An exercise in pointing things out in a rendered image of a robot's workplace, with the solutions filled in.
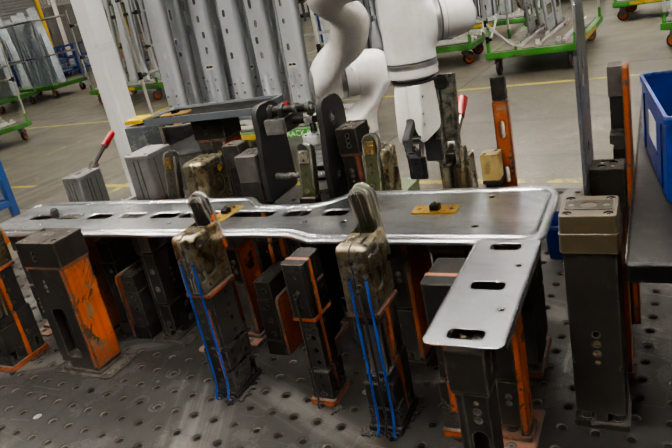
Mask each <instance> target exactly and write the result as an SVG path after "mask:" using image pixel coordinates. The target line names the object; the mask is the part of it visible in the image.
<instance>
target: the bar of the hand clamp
mask: <svg viewBox="0 0 672 448"><path fill-rule="evenodd" d="M436 75H437V78H436V79H435V80H434V84H435V89H436V93H437V99H438V104H439V111H440V120H441V124H440V127H439V129H440V131H441V138H440V139H442V145H443V152H444V159H443V160H442V164H446V163H448V162H449V157H448V156H446V151H448V145H447V141H454V143H455V154H456V163H461V161H460V155H459V148H460V146H461V145H462V144H461V133H460V122H459V111H458V100H457V89H456V78H455V72H448V73H440V74H436Z"/></svg>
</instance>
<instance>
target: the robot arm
mask: <svg viewBox="0 0 672 448"><path fill-rule="evenodd" d="M358 1H359V0H305V2H306V4H307V5H308V7H309V8H310V9H311V10H312V11H313V12H314V13H315V14H316V15H318V16H319V17H321V18H323V19H324V20H326V21H328V22H329V40H328V42H327V43H326V44H325V46H324V47H323V48H322V49H321V51H320V52H319V53H318V55H317V56H316V58H315V59H314V61H313V63H312V65H311V67H310V71H309V84H310V88H311V91H312V92H313V94H314V95H315V96H316V97H317V98H321V97H323V96H324V95H326V94H330V93H335V94H337V95H338V96H339V97H340V98H341V99H342V98H347V97H352V96H356V95H361V96H360V98H359V100H358V101H357V102H356V103H355V104H354V105H353V106H352V107H350V108H349V109H348V110H346V111H345V115H346V120H347V121H349V120H351V121H352V120H363V119H367V122H368V125H369V126H370V130H369V133H376V134H377V135H379V136H380V134H379V127H378V119H377V111H378V107H379V104H380V102H381V100H382V98H383V96H384V94H385V93H386V91H387V89H388V87H389V85H390V83H391V80H392V84H393V86H395V111H396V120H397V128H398V136H399V141H400V142H401V143H402V144H403V146H404V148H405V149H404V151H405V152H406V157H407V159H408V165H409V171H410V177H411V179H428V178H429V172H428V166H427V160H428V161H438V160H443V159H444V152H443V145H442V139H438V138H441V131H440V129H439V127H440V124H441V120H440V111H439V104H438V99H437V93H436V89H435V84H434V80H435V79H436V78H437V75H436V73H437V72H438V71H439V69H438V65H439V64H438V61H437V55H436V47H435V46H436V43H437V42H438V41H441V40H445V39H450V38H454V37H458V36H461V35H464V34H466V33H467V32H469V31H470V30H471V29H472V28H473V26H474V24H475V21H476V10H475V5H474V3H473V1H472V0H372V1H376V5H377V11H378V17H379V23H380V29H381V35H382V41H383V47H384V52H383V51H381V50H379V49H365V47H366V44H367V41H368V36H369V24H370V21H369V15H368V13H367V11H366V9H365V7H364V6H363V5H362V4H361V3H360V2H358ZM364 49H365V50H364ZM418 137H420V139H412V138H418ZM414 144H419V150H418V149H417V147H416V146H415V145H414ZM424 144H425V151H426V156H424ZM426 157H427V159H426Z"/></svg>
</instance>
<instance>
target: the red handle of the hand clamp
mask: <svg viewBox="0 0 672 448"><path fill-rule="evenodd" d="M457 100H458V111H459V122H460V132H461V127H462V122H463V119H464V116H465V111H466V106H467V100H468V97H467V96H465V95H459V96H458V97H457ZM446 156H448V157H449V158H455V157H456V154H455V143H454V141H449V146H448V151H446Z"/></svg>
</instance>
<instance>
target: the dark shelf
mask: <svg viewBox="0 0 672 448"><path fill-rule="evenodd" d="M625 269H626V281H627V282H628V283H668V284H672V203H669V202H668V201H667V198H666V196H665V194H664V191H663V189H662V186H661V184H660V182H659V179H658V177H657V174H656V172H655V169H654V167H653V165H652V162H651V160H650V157H649V155H648V153H647V150H646V148H645V145H644V131H643V107H642V97H641V106H640V116H639V126H638V136H637V146H636V155H635V165H634V175H633V185H632V194H631V204H630V214H629V224H628V233H627V243H626V253H625Z"/></svg>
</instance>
